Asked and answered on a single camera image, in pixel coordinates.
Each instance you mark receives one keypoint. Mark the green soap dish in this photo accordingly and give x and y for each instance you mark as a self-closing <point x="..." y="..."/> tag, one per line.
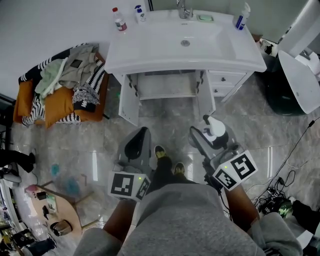
<point x="205" y="18"/>

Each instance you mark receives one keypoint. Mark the light green towel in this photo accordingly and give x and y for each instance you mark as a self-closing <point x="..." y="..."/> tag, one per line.
<point x="50" y="75"/>

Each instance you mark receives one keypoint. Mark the round wooden table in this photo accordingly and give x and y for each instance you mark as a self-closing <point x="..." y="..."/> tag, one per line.
<point x="67" y="212"/>

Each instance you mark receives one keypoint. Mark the person's black trousers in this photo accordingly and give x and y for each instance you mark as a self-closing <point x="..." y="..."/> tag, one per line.
<point x="165" y="172"/>

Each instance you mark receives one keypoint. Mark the orange pillow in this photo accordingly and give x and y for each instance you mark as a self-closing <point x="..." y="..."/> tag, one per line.
<point x="58" y="105"/>

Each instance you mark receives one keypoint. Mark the black fabric item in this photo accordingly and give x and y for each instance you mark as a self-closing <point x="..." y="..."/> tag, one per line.
<point x="305" y="215"/>

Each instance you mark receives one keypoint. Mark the person's right shoe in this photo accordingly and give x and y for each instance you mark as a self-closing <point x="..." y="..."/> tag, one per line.
<point x="179" y="168"/>

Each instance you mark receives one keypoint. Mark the person's left shoe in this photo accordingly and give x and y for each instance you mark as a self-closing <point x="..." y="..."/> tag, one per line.
<point x="160" y="151"/>

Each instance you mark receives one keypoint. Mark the white round object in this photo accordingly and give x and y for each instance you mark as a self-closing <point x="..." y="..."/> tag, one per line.
<point x="217" y="126"/>

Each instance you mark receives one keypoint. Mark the white soap pump bottle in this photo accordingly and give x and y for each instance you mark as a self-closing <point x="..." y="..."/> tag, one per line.
<point x="140" y="16"/>

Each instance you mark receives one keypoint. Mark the orange fabric basket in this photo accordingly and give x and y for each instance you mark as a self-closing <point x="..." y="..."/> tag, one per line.
<point x="23" y="97"/>

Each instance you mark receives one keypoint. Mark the grey speckled cloth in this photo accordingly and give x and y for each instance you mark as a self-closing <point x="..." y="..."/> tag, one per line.
<point x="85" y="95"/>

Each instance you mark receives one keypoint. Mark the metal cup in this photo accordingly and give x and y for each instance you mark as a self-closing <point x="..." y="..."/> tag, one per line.
<point x="61" y="228"/>

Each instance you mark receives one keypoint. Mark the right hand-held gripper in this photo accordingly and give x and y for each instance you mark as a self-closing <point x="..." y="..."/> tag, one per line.
<point x="240" y="167"/>

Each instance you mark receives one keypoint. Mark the large teal plastic item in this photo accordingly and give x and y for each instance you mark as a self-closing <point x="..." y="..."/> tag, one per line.
<point x="72" y="186"/>

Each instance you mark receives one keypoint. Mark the clear bottle red cap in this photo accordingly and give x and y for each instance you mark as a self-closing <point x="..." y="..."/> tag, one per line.
<point x="120" y="23"/>

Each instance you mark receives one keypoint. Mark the person's left forearm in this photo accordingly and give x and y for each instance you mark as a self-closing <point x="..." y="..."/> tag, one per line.
<point x="120" y="220"/>

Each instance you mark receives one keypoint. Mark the person's shoe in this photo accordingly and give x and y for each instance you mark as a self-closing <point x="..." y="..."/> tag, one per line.
<point x="160" y="151"/>
<point x="179" y="168"/>

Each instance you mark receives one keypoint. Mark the person's grey shirt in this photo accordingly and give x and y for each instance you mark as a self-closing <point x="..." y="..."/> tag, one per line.
<point x="180" y="220"/>

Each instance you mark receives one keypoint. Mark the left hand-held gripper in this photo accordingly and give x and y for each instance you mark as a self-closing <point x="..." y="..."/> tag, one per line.
<point x="122" y="185"/>

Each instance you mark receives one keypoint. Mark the beige garment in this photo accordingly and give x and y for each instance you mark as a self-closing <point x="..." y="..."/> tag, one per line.
<point x="80" y="62"/>

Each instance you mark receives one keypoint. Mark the white sink basin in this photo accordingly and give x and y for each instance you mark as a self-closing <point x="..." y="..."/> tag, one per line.
<point x="162" y="45"/>

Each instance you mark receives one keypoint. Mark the black green device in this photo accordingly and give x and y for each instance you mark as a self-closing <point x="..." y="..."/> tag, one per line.
<point x="285" y="208"/>

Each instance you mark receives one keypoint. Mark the small teal plastic item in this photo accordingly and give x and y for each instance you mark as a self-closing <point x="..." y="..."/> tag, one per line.
<point x="55" y="170"/>

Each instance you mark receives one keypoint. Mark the chrome faucet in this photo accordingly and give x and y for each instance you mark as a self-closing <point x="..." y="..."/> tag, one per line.
<point x="184" y="12"/>

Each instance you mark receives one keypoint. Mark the white blue spray bottle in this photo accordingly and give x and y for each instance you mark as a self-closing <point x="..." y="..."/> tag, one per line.
<point x="240" y="22"/>

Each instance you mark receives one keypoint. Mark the person's right forearm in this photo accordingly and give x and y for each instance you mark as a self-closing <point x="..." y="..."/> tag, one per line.
<point x="241" y="207"/>

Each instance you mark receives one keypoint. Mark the white vanity cabinet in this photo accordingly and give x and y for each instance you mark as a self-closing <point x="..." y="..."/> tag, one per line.
<point x="128" y="105"/>

